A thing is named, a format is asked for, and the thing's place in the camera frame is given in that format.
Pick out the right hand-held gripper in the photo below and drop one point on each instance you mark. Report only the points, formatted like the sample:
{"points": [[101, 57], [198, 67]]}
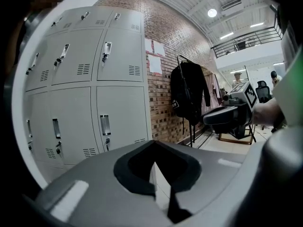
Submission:
{"points": [[243, 117]]}

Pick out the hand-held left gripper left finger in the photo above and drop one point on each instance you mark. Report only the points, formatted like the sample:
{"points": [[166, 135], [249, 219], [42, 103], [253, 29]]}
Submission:
{"points": [[99, 193]]}

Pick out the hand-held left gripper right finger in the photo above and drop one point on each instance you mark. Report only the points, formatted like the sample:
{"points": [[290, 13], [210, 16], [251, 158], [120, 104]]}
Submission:
{"points": [[213, 185]]}

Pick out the grey locker door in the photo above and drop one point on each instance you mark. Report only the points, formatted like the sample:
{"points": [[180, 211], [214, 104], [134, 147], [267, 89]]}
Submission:
{"points": [[123, 107]]}

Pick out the grey metal locker cabinet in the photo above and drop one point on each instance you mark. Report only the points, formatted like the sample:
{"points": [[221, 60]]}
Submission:
{"points": [[75, 55]]}

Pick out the person's right forearm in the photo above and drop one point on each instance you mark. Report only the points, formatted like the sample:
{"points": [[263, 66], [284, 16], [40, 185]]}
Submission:
{"points": [[267, 112]]}

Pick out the pink hanging garments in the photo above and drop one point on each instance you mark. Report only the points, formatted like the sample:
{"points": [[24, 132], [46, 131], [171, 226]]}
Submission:
{"points": [[213, 91]]}

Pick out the black jacket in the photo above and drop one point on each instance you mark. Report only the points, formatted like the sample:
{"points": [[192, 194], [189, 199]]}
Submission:
{"points": [[189, 91]]}

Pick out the black office chair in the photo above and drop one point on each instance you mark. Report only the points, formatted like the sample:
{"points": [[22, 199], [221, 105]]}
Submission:
{"points": [[263, 91]]}

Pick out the black metal balcony railing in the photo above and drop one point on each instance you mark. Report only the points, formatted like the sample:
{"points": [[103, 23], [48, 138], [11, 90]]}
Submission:
{"points": [[248, 40]]}

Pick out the strip ceiling light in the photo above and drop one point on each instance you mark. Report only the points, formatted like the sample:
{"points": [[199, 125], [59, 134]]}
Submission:
{"points": [[226, 35], [256, 25]]}

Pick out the white paper sheet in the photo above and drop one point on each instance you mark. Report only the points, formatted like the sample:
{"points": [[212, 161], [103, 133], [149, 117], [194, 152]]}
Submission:
{"points": [[149, 45], [159, 48], [155, 64]]}

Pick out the round ceiling light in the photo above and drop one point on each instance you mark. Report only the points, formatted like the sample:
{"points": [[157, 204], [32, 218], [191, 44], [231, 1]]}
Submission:
{"points": [[212, 12]]}

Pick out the ceiling air vent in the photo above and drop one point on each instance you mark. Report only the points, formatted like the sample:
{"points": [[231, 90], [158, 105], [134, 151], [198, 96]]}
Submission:
{"points": [[231, 4]]}

